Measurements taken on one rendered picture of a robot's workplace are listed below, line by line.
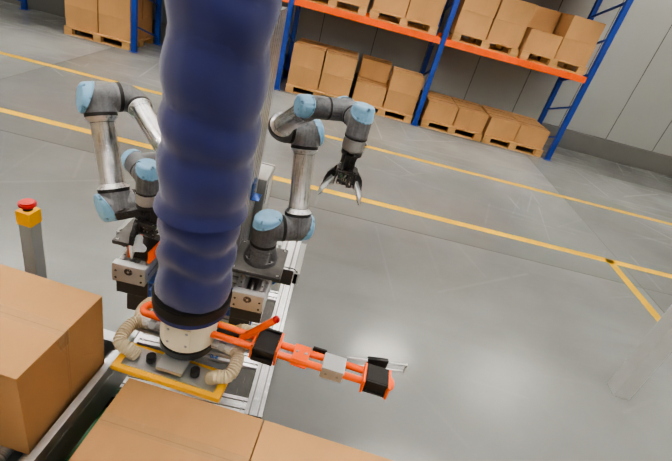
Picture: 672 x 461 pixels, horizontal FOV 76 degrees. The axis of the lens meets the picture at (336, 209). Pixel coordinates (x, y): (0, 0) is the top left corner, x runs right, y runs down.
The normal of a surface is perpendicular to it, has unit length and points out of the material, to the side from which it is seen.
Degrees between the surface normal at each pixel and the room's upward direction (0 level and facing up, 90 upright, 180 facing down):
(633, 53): 90
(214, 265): 70
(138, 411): 0
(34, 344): 0
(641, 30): 90
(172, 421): 0
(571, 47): 90
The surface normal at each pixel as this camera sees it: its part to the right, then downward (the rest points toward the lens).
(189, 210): -0.04, 0.64
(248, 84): 0.83, 0.28
